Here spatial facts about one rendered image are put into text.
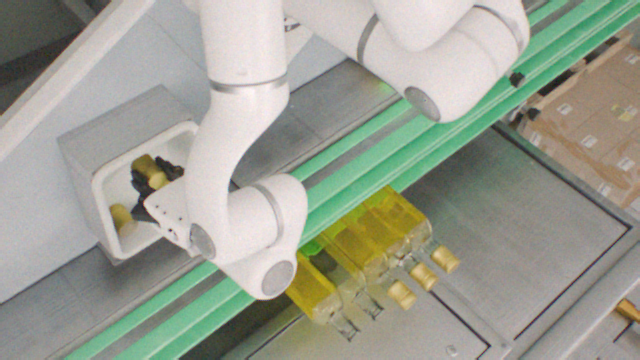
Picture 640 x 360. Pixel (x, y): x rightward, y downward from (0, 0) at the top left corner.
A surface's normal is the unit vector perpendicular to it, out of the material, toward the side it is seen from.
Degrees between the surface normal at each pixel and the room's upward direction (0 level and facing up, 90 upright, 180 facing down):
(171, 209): 105
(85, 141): 90
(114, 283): 90
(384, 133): 90
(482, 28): 81
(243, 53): 46
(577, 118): 82
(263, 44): 26
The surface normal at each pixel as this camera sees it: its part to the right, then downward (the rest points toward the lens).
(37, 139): 0.67, 0.62
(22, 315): 0.07, -0.60
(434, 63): -0.17, -0.38
